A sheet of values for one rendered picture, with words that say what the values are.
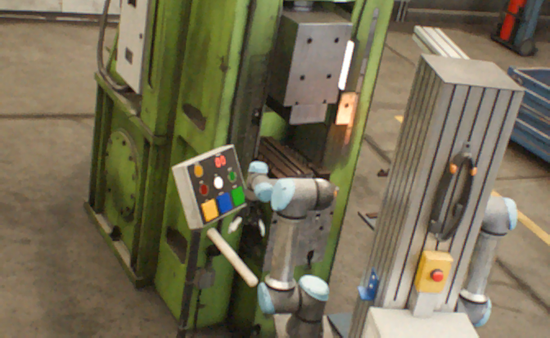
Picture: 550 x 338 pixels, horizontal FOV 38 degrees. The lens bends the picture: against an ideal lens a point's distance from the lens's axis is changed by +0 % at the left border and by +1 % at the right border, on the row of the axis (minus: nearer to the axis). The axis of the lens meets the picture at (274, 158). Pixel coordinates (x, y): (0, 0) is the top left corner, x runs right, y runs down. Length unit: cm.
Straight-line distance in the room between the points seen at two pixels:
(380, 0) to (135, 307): 210
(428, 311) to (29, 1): 679
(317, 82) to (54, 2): 545
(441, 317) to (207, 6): 195
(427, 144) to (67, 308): 261
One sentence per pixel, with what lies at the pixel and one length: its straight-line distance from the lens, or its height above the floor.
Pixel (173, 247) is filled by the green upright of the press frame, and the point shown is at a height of 35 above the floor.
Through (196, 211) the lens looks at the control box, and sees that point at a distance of 344.
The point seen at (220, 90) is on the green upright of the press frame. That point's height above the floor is 139.
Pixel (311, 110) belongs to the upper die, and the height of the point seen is 134.
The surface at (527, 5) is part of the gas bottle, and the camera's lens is 1092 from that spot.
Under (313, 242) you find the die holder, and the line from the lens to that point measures 419.
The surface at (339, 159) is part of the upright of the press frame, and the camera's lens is 428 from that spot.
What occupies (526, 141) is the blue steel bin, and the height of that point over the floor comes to 16.
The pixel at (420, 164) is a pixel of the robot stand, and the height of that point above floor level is 175.
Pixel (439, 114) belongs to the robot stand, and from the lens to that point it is 240.
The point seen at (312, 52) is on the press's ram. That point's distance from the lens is 370.
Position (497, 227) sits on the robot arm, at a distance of 310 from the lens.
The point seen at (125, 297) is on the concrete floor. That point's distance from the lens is 461.
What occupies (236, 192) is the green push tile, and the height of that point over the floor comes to 103.
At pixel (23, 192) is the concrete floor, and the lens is 554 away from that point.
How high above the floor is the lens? 274
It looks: 25 degrees down
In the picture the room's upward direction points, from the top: 11 degrees clockwise
